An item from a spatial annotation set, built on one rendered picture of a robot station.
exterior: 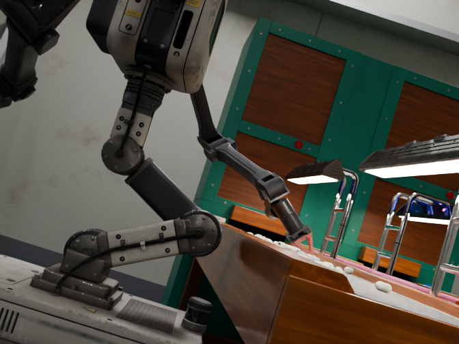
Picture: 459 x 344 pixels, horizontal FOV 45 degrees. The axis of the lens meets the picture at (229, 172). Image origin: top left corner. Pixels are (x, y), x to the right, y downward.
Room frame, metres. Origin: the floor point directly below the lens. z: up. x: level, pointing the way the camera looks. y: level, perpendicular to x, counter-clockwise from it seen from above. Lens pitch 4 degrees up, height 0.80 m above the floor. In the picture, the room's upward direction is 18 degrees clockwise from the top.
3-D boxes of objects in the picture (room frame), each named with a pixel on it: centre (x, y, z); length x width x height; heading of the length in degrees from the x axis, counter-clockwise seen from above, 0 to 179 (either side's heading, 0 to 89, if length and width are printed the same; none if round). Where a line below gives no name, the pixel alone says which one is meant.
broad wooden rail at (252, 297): (1.82, -0.10, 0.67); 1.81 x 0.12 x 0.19; 6
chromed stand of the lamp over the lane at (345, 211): (2.28, -0.40, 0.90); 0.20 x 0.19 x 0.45; 6
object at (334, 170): (2.28, -0.32, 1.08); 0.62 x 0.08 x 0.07; 6
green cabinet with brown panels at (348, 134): (3.05, -0.55, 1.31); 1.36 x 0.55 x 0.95; 96
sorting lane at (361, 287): (1.84, -0.31, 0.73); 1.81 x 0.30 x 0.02; 6
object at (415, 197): (2.33, -0.80, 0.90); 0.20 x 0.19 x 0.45; 6
